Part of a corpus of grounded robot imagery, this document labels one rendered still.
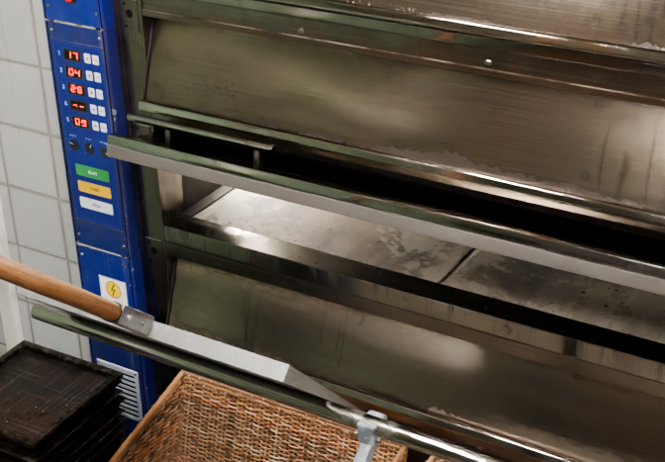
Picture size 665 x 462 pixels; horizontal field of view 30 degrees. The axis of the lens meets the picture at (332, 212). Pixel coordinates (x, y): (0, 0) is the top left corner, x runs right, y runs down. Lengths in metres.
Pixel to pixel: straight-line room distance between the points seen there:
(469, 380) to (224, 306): 0.56
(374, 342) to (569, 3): 0.82
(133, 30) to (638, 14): 1.00
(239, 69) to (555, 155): 0.63
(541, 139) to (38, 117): 1.15
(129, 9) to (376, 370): 0.84
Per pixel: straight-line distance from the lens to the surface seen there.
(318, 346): 2.45
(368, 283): 2.31
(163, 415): 2.66
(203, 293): 2.59
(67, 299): 1.81
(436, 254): 2.40
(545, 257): 1.93
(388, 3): 2.04
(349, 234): 2.47
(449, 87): 2.08
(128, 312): 1.93
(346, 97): 2.17
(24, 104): 2.70
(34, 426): 2.58
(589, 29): 1.91
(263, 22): 2.22
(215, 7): 2.27
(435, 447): 1.91
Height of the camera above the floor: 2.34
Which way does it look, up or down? 27 degrees down
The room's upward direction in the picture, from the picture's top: 2 degrees counter-clockwise
